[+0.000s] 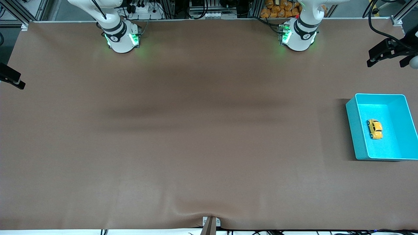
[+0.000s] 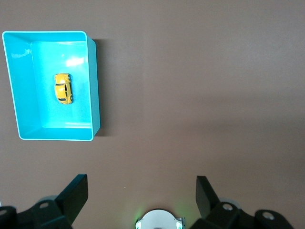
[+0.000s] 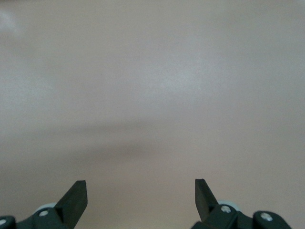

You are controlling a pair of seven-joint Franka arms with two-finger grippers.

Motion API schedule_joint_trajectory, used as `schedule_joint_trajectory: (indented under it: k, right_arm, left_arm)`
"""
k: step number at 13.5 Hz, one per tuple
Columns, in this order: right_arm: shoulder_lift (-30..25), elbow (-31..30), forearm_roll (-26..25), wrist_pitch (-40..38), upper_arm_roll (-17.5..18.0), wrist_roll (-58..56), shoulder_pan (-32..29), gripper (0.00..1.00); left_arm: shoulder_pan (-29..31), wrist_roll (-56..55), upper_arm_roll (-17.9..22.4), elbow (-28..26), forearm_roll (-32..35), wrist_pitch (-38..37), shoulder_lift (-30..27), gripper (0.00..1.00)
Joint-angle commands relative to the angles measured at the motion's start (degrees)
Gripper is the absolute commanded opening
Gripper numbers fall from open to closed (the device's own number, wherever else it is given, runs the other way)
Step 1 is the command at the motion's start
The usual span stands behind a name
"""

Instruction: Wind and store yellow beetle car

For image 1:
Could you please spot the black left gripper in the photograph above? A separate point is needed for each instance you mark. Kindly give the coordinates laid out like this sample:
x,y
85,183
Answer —
x,y
402,48

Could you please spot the yellow beetle toy car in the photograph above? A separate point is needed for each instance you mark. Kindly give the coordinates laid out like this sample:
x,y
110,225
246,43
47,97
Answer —
x,y
375,129

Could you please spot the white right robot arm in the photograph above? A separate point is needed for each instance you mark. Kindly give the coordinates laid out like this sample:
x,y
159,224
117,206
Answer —
x,y
120,39

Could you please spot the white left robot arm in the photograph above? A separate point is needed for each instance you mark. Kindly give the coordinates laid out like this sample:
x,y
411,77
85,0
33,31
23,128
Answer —
x,y
298,39

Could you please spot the turquoise plastic bin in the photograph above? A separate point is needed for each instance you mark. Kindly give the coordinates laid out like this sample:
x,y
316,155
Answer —
x,y
396,143

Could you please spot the bag of orange items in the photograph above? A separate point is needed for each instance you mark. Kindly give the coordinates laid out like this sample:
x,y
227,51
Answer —
x,y
277,11

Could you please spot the white power strip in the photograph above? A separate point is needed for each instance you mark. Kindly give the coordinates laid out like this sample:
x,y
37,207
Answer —
x,y
147,14

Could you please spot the brown table mat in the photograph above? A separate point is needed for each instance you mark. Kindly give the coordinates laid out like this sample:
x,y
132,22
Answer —
x,y
209,147

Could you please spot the aluminium frame profile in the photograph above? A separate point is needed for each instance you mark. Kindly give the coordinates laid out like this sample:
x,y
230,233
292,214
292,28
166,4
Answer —
x,y
42,9
396,20

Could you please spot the metal table clamp bracket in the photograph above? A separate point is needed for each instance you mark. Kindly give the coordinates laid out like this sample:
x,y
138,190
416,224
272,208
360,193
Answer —
x,y
210,225

